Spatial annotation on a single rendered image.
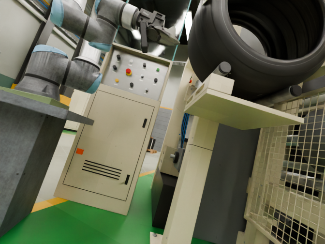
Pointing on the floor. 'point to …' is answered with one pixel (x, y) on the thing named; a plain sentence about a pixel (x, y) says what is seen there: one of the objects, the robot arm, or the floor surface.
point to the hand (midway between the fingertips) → (176, 43)
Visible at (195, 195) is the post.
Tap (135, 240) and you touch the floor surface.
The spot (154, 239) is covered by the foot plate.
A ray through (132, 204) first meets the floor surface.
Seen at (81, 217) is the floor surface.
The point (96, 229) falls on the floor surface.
